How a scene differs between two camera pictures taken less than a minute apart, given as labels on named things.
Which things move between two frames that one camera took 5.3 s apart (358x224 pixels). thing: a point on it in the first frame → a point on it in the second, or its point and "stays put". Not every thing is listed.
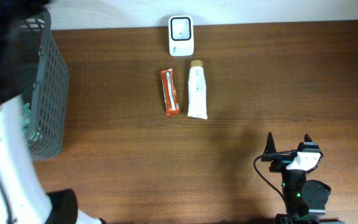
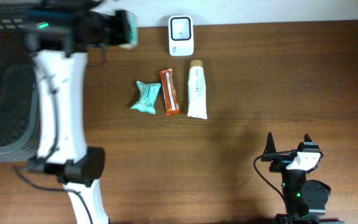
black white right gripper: (279, 162) stays put
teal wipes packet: (25, 117) → (146, 101)
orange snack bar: (170, 95) stays put
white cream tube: (197, 103) stays put
